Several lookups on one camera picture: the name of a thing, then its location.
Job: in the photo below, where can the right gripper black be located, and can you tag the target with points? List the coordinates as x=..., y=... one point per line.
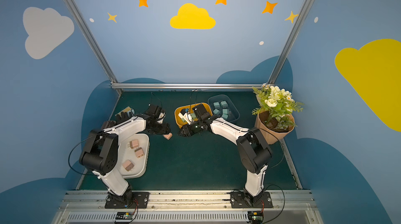
x=190, y=129

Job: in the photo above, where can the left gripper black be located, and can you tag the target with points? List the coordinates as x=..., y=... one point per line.
x=157, y=127

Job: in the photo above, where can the pink plug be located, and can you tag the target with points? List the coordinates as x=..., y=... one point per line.
x=134, y=144
x=128, y=165
x=139, y=152
x=167, y=136

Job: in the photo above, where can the green plug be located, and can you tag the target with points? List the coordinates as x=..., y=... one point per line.
x=224, y=104

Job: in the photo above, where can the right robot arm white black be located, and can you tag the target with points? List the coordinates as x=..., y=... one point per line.
x=255, y=153

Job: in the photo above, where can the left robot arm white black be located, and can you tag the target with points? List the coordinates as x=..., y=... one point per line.
x=100, y=154

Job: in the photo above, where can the blue storage box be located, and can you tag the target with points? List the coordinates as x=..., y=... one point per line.
x=234, y=116

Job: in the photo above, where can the yellow storage box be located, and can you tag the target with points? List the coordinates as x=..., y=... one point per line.
x=180, y=123

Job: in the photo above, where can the white storage tray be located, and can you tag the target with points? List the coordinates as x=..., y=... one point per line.
x=126, y=153

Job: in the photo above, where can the yellow blue sponge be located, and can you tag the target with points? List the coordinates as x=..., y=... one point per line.
x=127, y=110

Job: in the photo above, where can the black rubber glove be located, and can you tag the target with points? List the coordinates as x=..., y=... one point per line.
x=123, y=117

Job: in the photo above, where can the brown grid drain cover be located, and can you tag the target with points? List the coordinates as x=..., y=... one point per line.
x=108, y=124

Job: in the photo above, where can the potted artificial flower plant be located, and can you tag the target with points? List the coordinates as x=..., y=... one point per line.
x=274, y=114

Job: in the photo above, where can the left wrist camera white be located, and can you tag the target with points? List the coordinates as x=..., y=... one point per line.
x=161, y=117

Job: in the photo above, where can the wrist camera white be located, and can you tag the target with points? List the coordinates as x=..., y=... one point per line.
x=161, y=117
x=185, y=116

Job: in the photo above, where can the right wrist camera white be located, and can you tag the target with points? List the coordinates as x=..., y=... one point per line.
x=185, y=116

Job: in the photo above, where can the aluminium frame back bar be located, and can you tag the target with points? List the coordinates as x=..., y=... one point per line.
x=181, y=86

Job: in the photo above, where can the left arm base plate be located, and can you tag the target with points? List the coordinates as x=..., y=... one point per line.
x=130, y=200

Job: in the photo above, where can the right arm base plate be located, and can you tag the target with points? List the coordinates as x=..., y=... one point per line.
x=239, y=199

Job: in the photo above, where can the aluminium frame rail front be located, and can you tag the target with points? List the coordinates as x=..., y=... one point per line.
x=190, y=207

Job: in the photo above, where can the aluminium frame left post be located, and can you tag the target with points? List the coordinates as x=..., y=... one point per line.
x=83, y=26

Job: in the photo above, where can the aluminium frame post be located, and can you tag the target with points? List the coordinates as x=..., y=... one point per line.
x=83, y=26
x=296, y=28

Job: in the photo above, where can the aluminium frame right post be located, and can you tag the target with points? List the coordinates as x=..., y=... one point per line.
x=296, y=28

